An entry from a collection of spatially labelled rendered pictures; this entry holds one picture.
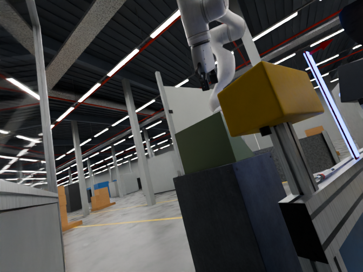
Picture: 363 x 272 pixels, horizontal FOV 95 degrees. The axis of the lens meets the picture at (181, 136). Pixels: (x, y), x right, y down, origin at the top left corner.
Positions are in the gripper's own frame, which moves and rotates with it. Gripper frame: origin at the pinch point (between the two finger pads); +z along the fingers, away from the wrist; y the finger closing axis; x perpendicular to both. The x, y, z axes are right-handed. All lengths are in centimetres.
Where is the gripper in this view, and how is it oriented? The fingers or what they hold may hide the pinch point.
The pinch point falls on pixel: (210, 84)
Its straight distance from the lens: 72.6
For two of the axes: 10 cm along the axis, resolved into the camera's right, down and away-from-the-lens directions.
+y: -5.0, 5.2, -6.9
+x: 8.0, -0.1, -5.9
